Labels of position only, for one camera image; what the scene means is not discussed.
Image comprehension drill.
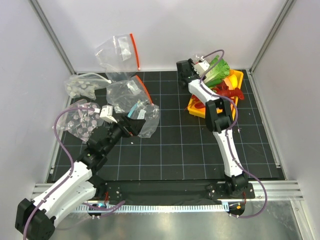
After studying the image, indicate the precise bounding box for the clear bag blue zipper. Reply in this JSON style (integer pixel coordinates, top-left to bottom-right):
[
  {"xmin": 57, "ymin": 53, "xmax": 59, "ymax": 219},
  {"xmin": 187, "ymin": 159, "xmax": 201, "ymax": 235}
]
[{"xmin": 127, "ymin": 102, "xmax": 147, "ymax": 120}]

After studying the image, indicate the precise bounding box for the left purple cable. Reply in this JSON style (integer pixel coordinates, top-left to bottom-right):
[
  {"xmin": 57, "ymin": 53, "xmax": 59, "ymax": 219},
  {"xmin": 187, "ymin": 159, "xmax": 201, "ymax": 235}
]
[{"xmin": 22, "ymin": 106, "xmax": 126, "ymax": 240}]

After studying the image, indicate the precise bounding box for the clear bag orange zipper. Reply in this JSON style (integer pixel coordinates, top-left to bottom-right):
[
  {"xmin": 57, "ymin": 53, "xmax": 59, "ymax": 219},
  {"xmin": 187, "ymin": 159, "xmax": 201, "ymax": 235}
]
[
  {"xmin": 113, "ymin": 101, "xmax": 160, "ymax": 138},
  {"xmin": 95, "ymin": 33, "xmax": 141, "ymax": 73},
  {"xmin": 106, "ymin": 75, "xmax": 153, "ymax": 114}
]

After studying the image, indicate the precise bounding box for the yellow plastic tray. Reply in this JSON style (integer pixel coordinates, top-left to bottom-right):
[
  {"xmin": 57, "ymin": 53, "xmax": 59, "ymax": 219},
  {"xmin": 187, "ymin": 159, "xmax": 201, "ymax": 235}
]
[{"xmin": 187, "ymin": 69, "xmax": 244, "ymax": 118}]

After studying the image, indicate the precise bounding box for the toy green lettuce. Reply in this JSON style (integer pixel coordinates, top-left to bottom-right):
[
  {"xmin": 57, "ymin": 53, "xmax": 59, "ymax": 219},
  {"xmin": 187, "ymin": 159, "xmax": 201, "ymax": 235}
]
[{"xmin": 203, "ymin": 59, "xmax": 230, "ymax": 88}]

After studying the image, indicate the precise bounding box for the left aluminium post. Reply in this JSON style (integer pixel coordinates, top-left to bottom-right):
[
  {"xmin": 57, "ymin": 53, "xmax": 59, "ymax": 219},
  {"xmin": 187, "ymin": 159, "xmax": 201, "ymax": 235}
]
[{"xmin": 28, "ymin": 0, "xmax": 76, "ymax": 75}]

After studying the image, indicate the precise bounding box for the aluminium post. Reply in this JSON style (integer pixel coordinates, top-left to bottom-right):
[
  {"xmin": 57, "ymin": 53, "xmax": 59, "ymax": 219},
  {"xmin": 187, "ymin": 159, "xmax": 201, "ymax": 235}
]
[
  {"xmin": 248, "ymin": 0, "xmax": 297, "ymax": 73},
  {"xmin": 28, "ymin": 0, "xmax": 76, "ymax": 75}
]

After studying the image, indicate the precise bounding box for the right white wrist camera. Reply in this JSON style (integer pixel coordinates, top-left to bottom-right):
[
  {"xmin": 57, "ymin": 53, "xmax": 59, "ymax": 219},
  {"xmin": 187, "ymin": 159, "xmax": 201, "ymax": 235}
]
[{"xmin": 193, "ymin": 60, "xmax": 210, "ymax": 77}]

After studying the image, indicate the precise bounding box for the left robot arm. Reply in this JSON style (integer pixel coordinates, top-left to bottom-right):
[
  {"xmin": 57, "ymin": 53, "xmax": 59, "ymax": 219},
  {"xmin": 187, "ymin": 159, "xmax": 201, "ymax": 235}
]
[{"xmin": 15, "ymin": 115, "xmax": 146, "ymax": 240}]

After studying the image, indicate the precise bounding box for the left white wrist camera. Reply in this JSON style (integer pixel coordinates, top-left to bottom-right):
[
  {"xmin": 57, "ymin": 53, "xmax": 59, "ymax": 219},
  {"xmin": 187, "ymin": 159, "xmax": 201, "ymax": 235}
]
[{"xmin": 99, "ymin": 105, "xmax": 118, "ymax": 124}]

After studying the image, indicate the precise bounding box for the aluminium front rail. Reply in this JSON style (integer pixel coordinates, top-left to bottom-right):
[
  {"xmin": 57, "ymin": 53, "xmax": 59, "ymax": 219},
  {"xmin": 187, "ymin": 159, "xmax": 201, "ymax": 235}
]
[{"xmin": 31, "ymin": 180, "xmax": 303, "ymax": 216}]

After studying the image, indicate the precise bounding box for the bag of pink discs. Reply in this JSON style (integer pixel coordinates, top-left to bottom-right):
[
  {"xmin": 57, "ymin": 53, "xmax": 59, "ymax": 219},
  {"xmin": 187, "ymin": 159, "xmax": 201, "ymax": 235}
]
[{"xmin": 56, "ymin": 99, "xmax": 104, "ymax": 142}]

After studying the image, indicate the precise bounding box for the right aluminium post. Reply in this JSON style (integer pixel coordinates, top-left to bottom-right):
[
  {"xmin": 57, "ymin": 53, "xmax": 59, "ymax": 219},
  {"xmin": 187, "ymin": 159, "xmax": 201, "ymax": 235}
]
[{"xmin": 248, "ymin": 0, "xmax": 297, "ymax": 73}]

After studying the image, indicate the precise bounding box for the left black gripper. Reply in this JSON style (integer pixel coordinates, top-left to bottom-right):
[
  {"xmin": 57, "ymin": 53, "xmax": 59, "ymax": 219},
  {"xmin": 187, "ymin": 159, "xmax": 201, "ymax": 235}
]
[{"xmin": 102, "ymin": 114, "xmax": 145, "ymax": 155}]

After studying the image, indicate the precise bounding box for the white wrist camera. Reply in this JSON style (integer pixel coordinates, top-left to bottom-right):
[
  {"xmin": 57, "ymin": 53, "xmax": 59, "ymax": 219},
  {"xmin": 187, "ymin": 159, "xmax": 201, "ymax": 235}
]
[
  {"xmin": 99, "ymin": 105, "xmax": 118, "ymax": 124},
  {"xmin": 193, "ymin": 60, "xmax": 210, "ymax": 77}
]

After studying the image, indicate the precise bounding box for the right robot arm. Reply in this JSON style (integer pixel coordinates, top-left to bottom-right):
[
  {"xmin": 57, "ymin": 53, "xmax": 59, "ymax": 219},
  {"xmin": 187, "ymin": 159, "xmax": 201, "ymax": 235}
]
[{"xmin": 176, "ymin": 59, "xmax": 249, "ymax": 198}]

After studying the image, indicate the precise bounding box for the toy red lobster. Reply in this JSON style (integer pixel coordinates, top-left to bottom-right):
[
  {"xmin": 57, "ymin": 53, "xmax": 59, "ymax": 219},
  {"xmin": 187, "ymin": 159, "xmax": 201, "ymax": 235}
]
[{"xmin": 191, "ymin": 84, "xmax": 245, "ymax": 109}]

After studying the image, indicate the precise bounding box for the bag of white discs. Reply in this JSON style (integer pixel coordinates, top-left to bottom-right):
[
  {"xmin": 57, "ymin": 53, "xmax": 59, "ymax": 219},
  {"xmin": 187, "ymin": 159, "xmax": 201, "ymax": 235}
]
[{"xmin": 64, "ymin": 72, "xmax": 113, "ymax": 100}]

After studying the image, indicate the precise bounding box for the toy yellow lemon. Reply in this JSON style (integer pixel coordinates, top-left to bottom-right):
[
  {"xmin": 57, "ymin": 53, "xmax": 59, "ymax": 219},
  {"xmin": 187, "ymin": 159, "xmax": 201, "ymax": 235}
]
[{"xmin": 228, "ymin": 74, "xmax": 238, "ymax": 89}]

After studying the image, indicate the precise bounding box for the toy pink sausage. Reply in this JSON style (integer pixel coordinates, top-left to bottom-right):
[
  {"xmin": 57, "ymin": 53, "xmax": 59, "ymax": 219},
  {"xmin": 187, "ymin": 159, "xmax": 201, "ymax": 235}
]
[{"xmin": 223, "ymin": 77, "xmax": 234, "ymax": 90}]

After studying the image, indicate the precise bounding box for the black grid mat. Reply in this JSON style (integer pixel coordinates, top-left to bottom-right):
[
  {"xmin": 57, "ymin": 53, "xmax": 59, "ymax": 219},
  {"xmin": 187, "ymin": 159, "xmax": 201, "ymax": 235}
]
[{"xmin": 46, "ymin": 69, "xmax": 286, "ymax": 183}]

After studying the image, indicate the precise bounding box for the upright clear bag orange zipper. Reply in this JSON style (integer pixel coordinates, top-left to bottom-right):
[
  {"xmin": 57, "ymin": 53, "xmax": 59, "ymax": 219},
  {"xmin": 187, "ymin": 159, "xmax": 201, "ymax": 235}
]
[{"xmin": 95, "ymin": 33, "xmax": 141, "ymax": 73}]

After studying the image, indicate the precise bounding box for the black mounting plate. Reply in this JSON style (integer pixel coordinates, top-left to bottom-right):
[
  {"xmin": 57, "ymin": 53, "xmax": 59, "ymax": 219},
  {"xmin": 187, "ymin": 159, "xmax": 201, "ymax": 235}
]
[{"xmin": 106, "ymin": 179, "xmax": 255, "ymax": 205}]

